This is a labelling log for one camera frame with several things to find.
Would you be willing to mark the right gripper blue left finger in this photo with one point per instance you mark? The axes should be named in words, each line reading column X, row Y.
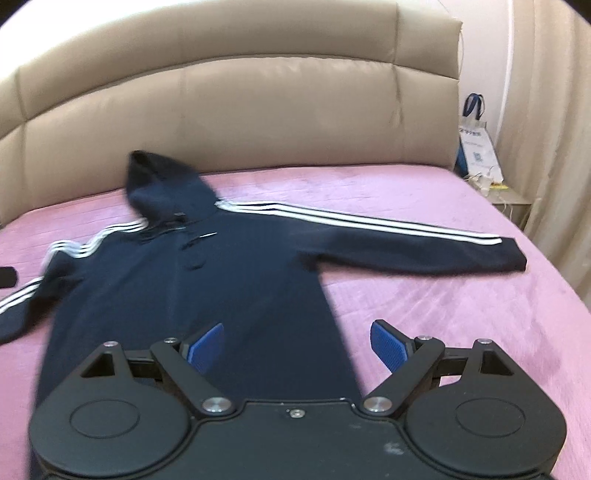
column 201, row 349

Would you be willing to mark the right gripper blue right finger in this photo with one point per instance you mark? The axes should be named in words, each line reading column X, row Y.
column 392, row 346

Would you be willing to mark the navy hoodie with white stripes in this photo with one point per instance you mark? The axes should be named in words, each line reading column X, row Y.
column 193, row 260

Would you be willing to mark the beige bedside table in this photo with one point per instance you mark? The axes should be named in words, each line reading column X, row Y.
column 510, row 203

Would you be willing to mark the white charger on nightstand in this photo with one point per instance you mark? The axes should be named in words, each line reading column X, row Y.
column 484, row 184

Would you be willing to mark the small black object on bed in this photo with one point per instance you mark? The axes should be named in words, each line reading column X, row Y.
column 8, row 277

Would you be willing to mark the white and blue tote bag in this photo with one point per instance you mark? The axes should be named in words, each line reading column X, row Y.
column 476, row 152

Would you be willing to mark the beige curtain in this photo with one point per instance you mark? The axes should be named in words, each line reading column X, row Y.
column 544, row 144

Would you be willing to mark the beige padded headboard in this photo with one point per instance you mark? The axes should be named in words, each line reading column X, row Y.
column 231, row 85

